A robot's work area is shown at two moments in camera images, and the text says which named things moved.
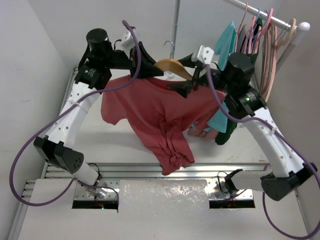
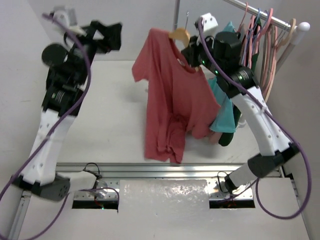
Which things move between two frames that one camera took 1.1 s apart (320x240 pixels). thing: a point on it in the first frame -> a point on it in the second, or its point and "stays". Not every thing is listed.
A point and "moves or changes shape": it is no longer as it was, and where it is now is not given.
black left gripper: [135, 61] -> [94, 35]
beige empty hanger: [277, 45] stays
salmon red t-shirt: [160, 116] moves or changes shape
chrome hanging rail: [261, 13] stays
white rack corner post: [300, 32] stays
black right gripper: [183, 88] -> [192, 51]
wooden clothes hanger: [173, 65] -> [183, 34]
